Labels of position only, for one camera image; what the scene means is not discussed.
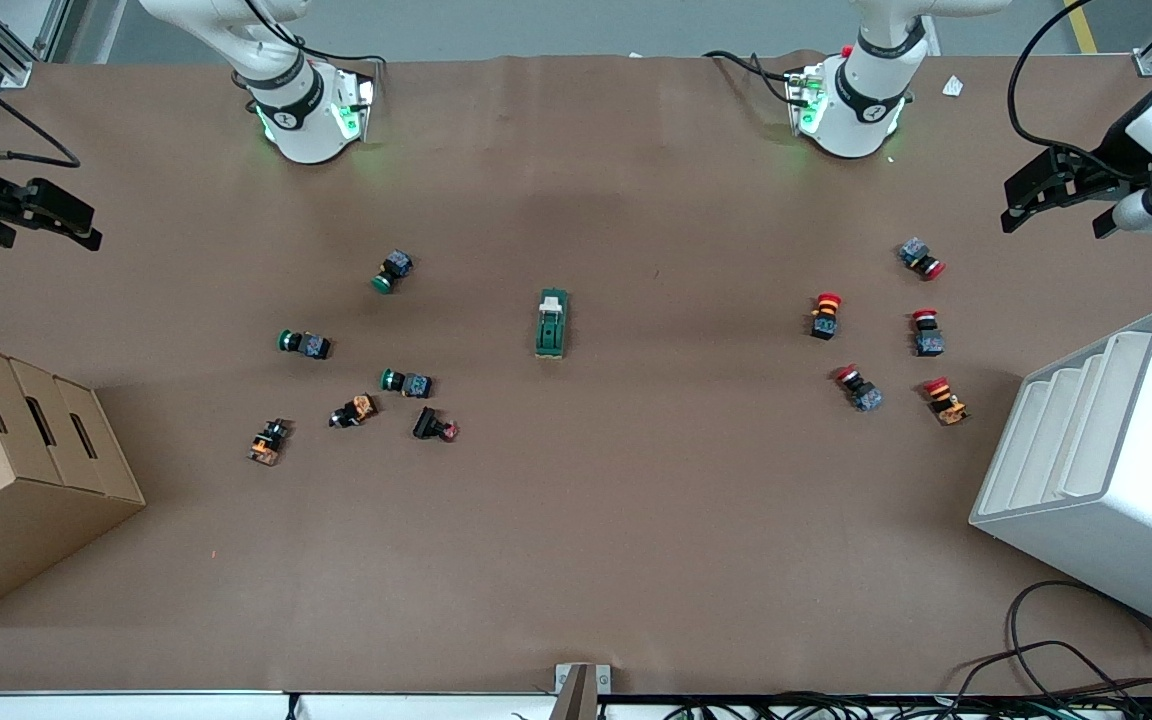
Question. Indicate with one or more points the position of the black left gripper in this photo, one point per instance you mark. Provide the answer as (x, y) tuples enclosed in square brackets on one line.
[(1120, 150)]

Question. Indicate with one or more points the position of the green load switch white lever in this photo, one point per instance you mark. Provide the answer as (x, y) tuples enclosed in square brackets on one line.
[(552, 325)]

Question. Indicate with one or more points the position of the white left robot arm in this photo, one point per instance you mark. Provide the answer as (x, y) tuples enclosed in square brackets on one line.
[(871, 95)]

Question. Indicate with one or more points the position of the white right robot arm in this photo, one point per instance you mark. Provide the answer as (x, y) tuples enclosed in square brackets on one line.
[(296, 110)]

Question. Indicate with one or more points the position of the small white paper scrap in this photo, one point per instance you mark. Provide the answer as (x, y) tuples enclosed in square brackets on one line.
[(953, 86)]

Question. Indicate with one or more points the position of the red mushroom button grey body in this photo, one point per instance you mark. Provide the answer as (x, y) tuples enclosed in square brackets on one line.
[(921, 258), (927, 335), (859, 389)]

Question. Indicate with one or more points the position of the red mushroom button orange body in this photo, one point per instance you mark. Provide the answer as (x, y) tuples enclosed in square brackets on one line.
[(946, 401), (825, 318)]

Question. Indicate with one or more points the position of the brown cardboard box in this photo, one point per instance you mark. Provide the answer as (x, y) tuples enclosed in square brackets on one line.
[(6, 500)]

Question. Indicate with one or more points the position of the white plastic stepped rack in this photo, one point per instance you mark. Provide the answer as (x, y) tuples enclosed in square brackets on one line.
[(1126, 500)]

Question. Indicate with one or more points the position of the brown paper table cover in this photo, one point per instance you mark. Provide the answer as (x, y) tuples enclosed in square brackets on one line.
[(636, 520)]

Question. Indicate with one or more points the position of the metal base connector bracket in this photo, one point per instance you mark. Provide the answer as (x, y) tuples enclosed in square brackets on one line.
[(804, 100), (361, 105)]

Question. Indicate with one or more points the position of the green push button switch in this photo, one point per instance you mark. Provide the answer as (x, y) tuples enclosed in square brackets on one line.
[(408, 383), (306, 345), (393, 271)]

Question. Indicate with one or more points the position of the black orange push button switch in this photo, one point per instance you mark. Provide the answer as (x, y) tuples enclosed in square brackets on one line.
[(354, 411), (268, 441)]

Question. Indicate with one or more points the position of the black pink selector switch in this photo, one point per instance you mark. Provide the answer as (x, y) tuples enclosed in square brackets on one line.
[(431, 424)]

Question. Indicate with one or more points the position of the metal table edge bracket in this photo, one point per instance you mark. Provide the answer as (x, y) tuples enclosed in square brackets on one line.
[(581, 690)]

